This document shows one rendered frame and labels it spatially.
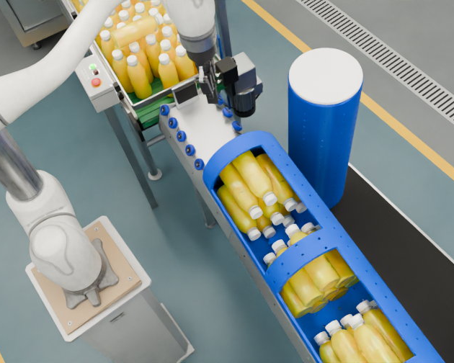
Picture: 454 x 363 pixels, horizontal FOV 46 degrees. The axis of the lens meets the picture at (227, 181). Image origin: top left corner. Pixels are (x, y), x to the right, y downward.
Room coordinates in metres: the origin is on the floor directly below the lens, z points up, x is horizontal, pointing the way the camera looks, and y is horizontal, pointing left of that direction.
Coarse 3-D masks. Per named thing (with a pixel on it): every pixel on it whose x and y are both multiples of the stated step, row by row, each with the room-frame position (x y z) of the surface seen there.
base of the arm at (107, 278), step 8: (96, 240) 0.81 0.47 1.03; (96, 248) 0.78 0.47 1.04; (104, 256) 0.74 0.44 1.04; (104, 264) 0.71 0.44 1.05; (104, 272) 0.69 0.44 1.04; (112, 272) 0.68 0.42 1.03; (96, 280) 0.65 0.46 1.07; (104, 280) 0.66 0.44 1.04; (112, 280) 0.66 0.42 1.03; (88, 288) 0.64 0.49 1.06; (96, 288) 0.64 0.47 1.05; (104, 288) 0.64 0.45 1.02; (72, 296) 0.63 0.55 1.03; (80, 296) 0.63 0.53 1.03; (88, 296) 0.62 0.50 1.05; (96, 296) 0.61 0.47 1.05; (72, 304) 0.61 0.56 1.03; (96, 304) 0.59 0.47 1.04
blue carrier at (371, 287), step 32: (224, 160) 0.90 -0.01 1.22; (288, 160) 0.88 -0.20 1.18; (320, 224) 0.62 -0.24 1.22; (256, 256) 0.64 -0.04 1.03; (288, 256) 0.55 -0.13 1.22; (352, 256) 0.51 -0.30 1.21; (352, 288) 0.49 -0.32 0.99; (384, 288) 0.42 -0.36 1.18; (320, 320) 0.42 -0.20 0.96; (416, 352) 0.23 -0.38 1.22
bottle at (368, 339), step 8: (352, 328) 0.33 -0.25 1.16; (360, 328) 0.32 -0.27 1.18; (368, 328) 0.32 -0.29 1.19; (360, 336) 0.30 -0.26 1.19; (368, 336) 0.30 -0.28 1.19; (376, 336) 0.29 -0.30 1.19; (360, 344) 0.29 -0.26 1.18; (368, 344) 0.28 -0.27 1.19; (376, 344) 0.27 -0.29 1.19; (384, 344) 0.27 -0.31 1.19; (368, 352) 0.26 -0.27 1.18; (376, 352) 0.26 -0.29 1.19; (384, 352) 0.25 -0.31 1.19; (392, 352) 0.25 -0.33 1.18; (368, 360) 0.24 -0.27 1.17; (376, 360) 0.24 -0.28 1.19; (384, 360) 0.23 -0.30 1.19; (392, 360) 0.23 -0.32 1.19
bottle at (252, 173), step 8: (248, 152) 0.93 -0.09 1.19; (240, 160) 0.91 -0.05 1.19; (248, 160) 0.90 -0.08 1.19; (256, 160) 0.90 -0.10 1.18; (240, 168) 0.89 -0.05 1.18; (248, 168) 0.87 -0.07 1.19; (256, 168) 0.87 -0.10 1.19; (248, 176) 0.85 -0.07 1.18; (256, 176) 0.83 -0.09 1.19; (264, 176) 0.83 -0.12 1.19; (248, 184) 0.83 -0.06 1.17; (256, 184) 0.81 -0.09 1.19; (264, 184) 0.80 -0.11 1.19; (256, 192) 0.79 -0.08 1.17; (264, 192) 0.78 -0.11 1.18; (272, 192) 0.78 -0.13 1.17
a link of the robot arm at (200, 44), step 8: (208, 32) 0.91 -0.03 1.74; (216, 32) 0.95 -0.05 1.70; (184, 40) 0.92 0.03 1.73; (192, 40) 0.91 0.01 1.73; (200, 40) 0.90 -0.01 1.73; (208, 40) 0.91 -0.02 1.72; (184, 48) 0.93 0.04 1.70; (192, 48) 0.91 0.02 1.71; (200, 48) 0.90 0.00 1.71; (208, 48) 0.91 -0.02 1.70
